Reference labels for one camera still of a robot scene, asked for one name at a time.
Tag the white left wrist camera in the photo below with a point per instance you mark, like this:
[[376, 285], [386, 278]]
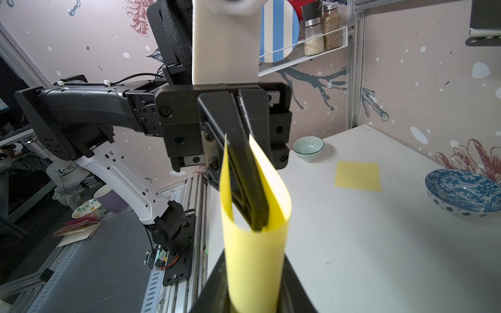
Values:
[[226, 41]]

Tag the brown seed spice jar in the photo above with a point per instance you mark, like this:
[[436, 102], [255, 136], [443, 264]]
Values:
[[331, 24]]

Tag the light green small bowl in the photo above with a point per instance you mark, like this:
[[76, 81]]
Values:
[[308, 148]]

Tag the black cap salt shaker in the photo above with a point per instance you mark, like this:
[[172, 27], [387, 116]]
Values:
[[312, 21]]

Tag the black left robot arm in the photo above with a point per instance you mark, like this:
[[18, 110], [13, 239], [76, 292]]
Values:
[[75, 119]]

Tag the floral bowl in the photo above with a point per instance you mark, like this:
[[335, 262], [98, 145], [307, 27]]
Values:
[[90, 209]]

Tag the yellow square paper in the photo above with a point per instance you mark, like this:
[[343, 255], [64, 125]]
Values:
[[358, 175], [254, 260]]

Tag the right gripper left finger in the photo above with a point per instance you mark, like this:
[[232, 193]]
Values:
[[214, 297]]

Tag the purple cup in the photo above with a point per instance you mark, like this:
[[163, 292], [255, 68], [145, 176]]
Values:
[[108, 198]]

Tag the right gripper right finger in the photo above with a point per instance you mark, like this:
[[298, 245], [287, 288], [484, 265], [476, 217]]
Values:
[[292, 296]]

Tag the blue white striped plate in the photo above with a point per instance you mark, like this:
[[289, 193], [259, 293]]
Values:
[[280, 31]]

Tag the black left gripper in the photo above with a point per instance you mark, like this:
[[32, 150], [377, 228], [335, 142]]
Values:
[[198, 121]]

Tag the blue patterned bowl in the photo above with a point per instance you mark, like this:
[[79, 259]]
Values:
[[463, 194]]

